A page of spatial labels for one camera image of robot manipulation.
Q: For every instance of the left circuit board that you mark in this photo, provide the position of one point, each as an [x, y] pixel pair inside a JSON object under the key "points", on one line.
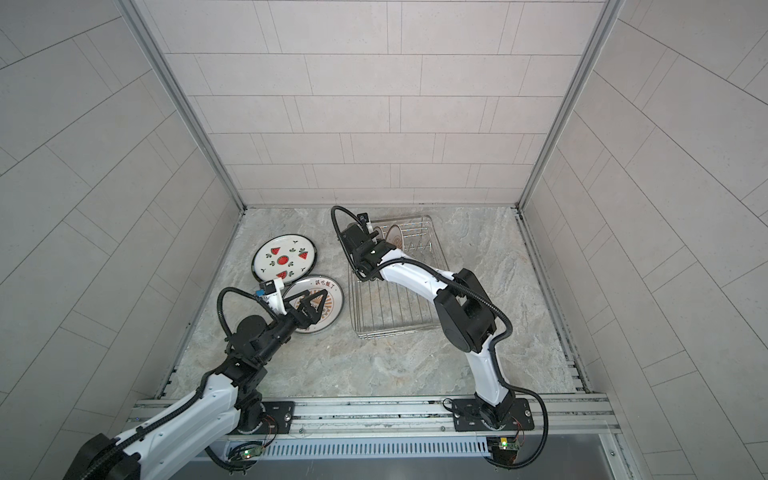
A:
{"points": [[246, 453]]}

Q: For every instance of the circuit board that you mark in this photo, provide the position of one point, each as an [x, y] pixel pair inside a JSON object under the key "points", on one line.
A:
{"points": [[503, 451], [246, 453]]}

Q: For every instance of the wire dish rack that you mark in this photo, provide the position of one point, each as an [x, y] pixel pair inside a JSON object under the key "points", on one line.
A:
{"points": [[380, 309]]}

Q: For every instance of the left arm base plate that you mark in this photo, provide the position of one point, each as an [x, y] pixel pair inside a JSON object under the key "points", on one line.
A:
{"points": [[267, 418]]}

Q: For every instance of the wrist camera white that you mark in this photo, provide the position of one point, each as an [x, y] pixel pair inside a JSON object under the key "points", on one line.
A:
{"points": [[270, 292], [364, 222]]}

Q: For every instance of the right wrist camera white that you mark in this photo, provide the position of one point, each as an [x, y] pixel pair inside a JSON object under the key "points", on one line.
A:
{"points": [[364, 222]]}

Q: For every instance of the right circuit board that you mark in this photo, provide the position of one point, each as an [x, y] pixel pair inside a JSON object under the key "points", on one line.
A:
{"points": [[503, 451]]}

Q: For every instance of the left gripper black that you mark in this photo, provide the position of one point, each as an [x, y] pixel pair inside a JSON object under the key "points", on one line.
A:
{"points": [[297, 309]]}

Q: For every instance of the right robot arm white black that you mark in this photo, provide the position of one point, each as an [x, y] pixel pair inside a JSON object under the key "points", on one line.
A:
{"points": [[466, 315]]}

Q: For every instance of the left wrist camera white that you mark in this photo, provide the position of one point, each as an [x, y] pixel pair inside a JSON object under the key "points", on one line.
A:
{"points": [[270, 292]]}

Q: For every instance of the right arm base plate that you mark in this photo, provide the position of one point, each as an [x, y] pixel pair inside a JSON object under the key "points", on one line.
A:
{"points": [[476, 415]]}

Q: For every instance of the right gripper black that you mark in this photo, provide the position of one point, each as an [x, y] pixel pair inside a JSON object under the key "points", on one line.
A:
{"points": [[372, 245]]}

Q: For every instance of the ventilation grille strip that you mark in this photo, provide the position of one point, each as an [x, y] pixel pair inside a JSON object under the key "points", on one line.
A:
{"points": [[368, 448]]}

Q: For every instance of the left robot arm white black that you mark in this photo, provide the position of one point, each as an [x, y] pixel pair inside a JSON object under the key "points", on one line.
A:
{"points": [[226, 400]]}

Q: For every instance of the watermelon pattern plate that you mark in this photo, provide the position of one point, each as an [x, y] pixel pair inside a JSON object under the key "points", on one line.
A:
{"points": [[288, 257]]}

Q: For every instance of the aluminium mounting rail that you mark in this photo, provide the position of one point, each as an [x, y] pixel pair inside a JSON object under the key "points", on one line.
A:
{"points": [[411, 417]]}

